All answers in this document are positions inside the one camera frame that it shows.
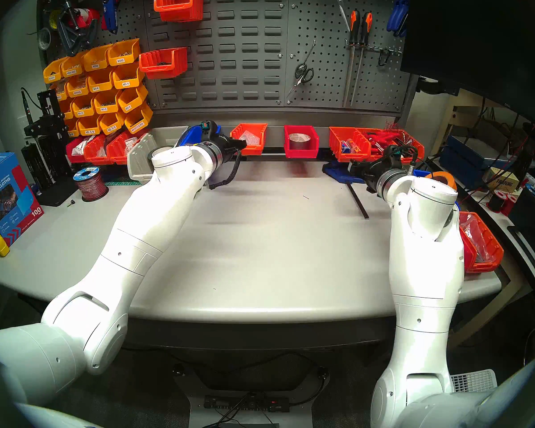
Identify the blue cleaning cloths box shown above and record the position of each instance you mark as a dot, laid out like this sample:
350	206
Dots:
4	199

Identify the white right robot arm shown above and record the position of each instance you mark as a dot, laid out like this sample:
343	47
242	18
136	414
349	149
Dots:
428	253

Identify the blue spring clamps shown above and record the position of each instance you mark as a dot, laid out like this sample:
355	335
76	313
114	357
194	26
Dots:
397	12

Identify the small red parts bin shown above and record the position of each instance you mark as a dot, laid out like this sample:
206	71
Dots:
116	156
93	158
73	158

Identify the small blue white packet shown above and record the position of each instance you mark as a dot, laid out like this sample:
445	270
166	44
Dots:
350	147

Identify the orange tape roll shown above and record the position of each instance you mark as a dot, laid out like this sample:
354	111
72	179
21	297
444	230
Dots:
446	176

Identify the black and red clamp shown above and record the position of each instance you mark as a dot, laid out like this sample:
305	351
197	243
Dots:
69	30

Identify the black power strip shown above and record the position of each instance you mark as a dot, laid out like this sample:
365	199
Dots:
245	403

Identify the grey louvred wall panel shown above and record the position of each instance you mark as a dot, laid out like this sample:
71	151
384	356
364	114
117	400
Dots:
245	52

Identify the grey pegboard panel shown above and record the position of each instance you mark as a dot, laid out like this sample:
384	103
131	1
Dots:
133	17
330	88

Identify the clear bag of screws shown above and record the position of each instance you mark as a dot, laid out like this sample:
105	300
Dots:
252	138

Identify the green cutting mat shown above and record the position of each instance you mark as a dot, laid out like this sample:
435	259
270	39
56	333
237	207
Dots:
116	182

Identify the grey hanging tape roll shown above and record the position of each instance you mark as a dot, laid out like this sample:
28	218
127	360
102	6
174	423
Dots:
39	39

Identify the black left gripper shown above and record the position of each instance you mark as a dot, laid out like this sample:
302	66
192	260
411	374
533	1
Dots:
228	147

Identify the black tape roll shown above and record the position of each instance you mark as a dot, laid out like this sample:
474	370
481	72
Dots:
151	156

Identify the beige wooden shelf frame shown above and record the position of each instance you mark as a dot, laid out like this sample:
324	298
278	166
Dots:
459	115

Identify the black pegboard hook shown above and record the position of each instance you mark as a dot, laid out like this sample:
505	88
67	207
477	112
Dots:
383	57

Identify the red and black spool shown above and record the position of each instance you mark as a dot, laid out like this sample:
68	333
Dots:
508	202

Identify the dark red plastic bin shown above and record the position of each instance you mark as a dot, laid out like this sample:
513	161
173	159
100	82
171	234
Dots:
469	253

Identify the small clear parts bag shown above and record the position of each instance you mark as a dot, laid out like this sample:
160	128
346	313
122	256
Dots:
130	145

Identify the large blue plastic bin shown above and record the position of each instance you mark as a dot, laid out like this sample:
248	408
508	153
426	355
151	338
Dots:
187	137

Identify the silver tape roll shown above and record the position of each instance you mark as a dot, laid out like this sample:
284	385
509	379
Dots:
299	144

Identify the small blue plastic bin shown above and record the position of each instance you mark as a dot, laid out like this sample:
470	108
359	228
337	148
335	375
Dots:
421	173

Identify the crumpled clear plastic bag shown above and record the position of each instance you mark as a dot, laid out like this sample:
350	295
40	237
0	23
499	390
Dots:
475	235

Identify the red bin holding tape roll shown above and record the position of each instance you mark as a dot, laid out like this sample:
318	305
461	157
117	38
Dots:
301	153

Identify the brown cardboard box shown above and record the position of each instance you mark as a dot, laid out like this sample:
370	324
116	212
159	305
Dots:
504	181

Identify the black flat metal bar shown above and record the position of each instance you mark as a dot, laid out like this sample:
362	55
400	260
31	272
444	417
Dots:
359	202

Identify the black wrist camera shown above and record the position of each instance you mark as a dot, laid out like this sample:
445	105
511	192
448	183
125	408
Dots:
394	153
210	132

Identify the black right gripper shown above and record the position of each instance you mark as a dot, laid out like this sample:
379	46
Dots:
374	175

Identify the grey plastic bin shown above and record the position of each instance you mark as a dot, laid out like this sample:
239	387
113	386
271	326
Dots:
136	157

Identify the orange-red bin with blue packet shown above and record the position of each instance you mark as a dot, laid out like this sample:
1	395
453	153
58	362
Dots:
337	141

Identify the yellow plastic screw bin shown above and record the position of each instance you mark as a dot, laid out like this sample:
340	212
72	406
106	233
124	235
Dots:
129	106
77	92
125	83
72	133
111	129
96	65
61	95
72	71
99	87
67	114
82	112
137	127
122	59
89	131
105	108
53	77

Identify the white paper packet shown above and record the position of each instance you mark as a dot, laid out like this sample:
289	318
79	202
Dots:
81	147

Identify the orange-red bin with plastic bag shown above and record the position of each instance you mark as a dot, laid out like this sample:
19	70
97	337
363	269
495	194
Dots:
495	253

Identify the white grille device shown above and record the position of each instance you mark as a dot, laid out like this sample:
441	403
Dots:
475	380

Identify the orange-red bin with red tools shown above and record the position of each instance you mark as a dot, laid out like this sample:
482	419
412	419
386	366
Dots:
376	155

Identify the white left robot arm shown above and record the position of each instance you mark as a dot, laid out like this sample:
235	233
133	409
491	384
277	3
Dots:
151	217

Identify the black monitor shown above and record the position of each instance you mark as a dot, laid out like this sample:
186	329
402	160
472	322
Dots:
472	34

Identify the blue bar clamp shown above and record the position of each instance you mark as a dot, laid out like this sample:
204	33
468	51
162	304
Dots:
339	170

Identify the black metal stand device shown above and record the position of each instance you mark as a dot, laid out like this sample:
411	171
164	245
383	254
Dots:
49	127

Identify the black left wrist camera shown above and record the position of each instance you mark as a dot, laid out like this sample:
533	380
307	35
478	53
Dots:
210	132

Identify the empty orange-red wall bin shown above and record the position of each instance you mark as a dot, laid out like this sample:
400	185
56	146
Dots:
162	68
180	10

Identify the orange-red bin holding screw bag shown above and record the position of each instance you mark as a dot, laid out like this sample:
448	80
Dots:
252	150

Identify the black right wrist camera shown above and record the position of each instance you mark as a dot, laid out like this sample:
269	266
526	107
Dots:
394	153

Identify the dark blue crate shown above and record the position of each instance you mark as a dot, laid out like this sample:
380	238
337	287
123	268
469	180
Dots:
463	159

